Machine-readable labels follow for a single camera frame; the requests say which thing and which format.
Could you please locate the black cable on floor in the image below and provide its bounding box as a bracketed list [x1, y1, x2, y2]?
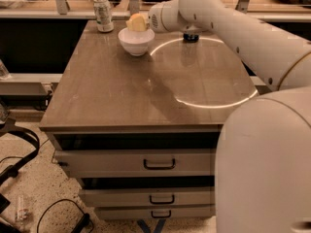
[36, 198, 95, 233]

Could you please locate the grey drawer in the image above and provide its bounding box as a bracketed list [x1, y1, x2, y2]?
[55, 149, 215, 178]
[79, 186, 215, 208]
[94, 204, 215, 220]

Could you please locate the black chair base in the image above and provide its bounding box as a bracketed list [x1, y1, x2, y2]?
[0, 99, 41, 233]

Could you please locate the top grey drawer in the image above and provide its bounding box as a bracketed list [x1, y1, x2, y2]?
[55, 149, 215, 178]

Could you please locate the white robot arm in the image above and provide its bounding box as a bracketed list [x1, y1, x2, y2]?
[146, 0, 311, 233]

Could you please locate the clear plastic bottle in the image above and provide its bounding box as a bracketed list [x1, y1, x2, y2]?
[16, 195, 28, 222]

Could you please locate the blue soda can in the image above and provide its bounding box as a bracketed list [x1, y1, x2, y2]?
[183, 34, 199, 43]

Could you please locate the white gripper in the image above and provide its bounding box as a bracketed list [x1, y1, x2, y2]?
[126, 3, 167, 33]

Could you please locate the bottom grey drawer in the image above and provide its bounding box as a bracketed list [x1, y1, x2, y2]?
[94, 204, 215, 220]

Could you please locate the white bowl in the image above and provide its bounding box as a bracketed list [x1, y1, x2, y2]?
[118, 28, 155, 56]

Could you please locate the grey drawer cabinet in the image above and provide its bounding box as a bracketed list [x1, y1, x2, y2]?
[38, 18, 260, 222]

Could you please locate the silver green soda can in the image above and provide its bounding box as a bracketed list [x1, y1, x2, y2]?
[93, 0, 114, 33]

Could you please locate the middle grey drawer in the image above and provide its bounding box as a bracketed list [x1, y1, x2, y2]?
[79, 186, 215, 208]

